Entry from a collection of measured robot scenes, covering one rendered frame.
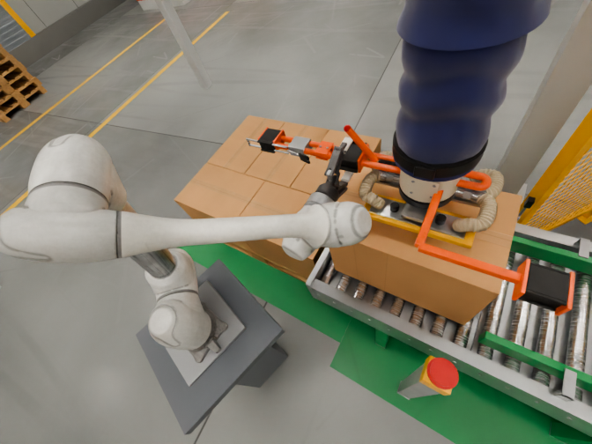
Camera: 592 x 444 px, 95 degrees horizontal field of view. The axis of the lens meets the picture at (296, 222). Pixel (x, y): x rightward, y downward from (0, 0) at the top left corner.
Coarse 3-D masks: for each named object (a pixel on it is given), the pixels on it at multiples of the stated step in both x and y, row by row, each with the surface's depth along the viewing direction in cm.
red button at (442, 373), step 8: (432, 360) 69; (440, 360) 68; (448, 360) 68; (432, 368) 68; (440, 368) 68; (448, 368) 67; (432, 376) 67; (440, 376) 67; (448, 376) 66; (456, 376) 66; (440, 384) 66; (448, 384) 65
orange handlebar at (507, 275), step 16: (288, 144) 104; (320, 144) 99; (368, 160) 90; (464, 176) 79; (480, 176) 77; (432, 208) 74; (416, 240) 70; (448, 256) 66; (464, 256) 65; (496, 272) 62; (512, 272) 61
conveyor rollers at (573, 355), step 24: (552, 264) 119; (360, 288) 132; (504, 288) 118; (576, 288) 113; (528, 312) 111; (552, 312) 109; (576, 312) 108; (456, 336) 113; (552, 336) 105; (576, 336) 103; (504, 360) 106; (576, 360) 99
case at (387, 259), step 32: (352, 192) 115; (384, 192) 111; (384, 224) 103; (512, 224) 92; (352, 256) 115; (384, 256) 100; (416, 256) 94; (480, 256) 89; (384, 288) 126; (416, 288) 108; (448, 288) 94; (480, 288) 84
